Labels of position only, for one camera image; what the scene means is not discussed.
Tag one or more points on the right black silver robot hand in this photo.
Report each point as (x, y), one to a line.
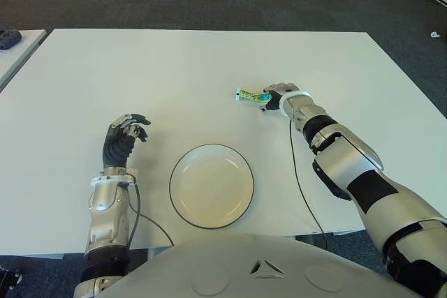
(279, 89)

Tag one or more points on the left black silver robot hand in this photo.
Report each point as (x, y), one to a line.
(113, 149)

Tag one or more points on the green toothpaste tube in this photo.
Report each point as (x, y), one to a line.
(251, 95)

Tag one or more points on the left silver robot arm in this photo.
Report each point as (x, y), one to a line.
(103, 207)

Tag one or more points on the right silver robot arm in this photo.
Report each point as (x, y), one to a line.
(356, 172)

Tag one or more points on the white plate with black rim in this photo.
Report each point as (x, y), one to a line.
(209, 186)

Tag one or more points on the white side table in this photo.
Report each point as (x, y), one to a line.
(19, 57)

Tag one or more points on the black game controller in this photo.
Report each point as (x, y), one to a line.
(9, 39)

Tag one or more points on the grey table leg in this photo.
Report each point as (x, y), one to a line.
(305, 239)

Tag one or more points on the white round floor object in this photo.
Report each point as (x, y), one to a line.
(434, 35)

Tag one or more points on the black wheeled base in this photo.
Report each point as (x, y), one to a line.
(8, 277)

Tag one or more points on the grey robot torso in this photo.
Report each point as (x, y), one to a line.
(244, 270)

